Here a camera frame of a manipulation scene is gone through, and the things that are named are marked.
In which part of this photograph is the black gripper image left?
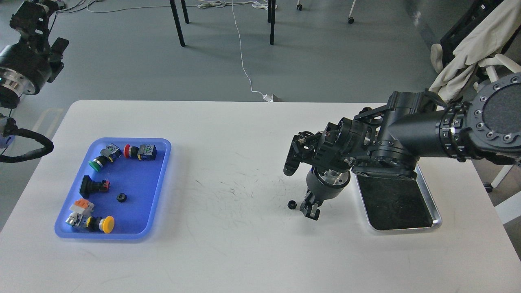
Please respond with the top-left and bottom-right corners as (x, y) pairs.
(0, 0), (69, 98)

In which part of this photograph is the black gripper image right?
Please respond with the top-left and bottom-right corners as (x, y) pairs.
(300, 169), (350, 221)

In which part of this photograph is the small black gear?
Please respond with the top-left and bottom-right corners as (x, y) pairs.
(116, 193), (128, 203)
(287, 200), (297, 210)

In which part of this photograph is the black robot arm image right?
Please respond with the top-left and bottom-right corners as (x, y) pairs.
(283, 73), (521, 220)

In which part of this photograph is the silver metal tray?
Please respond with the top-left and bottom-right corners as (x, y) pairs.
(357, 166), (442, 234)

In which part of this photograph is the blue plastic tray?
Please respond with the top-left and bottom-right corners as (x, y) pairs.
(54, 137), (171, 241)

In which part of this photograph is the black table leg left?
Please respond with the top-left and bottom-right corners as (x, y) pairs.
(169, 0), (190, 48)

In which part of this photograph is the black table leg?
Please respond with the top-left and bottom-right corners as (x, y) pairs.
(267, 0), (276, 45)
(169, 0), (190, 48)

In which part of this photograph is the orange grey contact block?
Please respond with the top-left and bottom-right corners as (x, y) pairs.
(69, 198), (95, 216)

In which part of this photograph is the black table leg right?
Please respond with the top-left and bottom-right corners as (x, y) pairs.
(267, 0), (276, 45)

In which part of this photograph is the white chair with beige cloth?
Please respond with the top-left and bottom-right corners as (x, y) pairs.
(426, 0), (521, 192)

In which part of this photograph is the black sleeved cable left arm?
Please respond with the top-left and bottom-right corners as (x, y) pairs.
(0, 118), (55, 163)

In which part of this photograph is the white floor cable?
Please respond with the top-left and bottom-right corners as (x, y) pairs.
(88, 0), (282, 103)

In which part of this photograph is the green push button switch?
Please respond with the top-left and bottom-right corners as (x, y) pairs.
(88, 143), (122, 171)

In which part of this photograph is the red push button switch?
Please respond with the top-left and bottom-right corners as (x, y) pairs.
(123, 144), (158, 161)

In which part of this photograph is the black push button switch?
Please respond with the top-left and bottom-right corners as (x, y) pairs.
(79, 175), (110, 199)

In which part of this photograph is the yellow push button switch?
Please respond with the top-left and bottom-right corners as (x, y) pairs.
(66, 214), (115, 234)

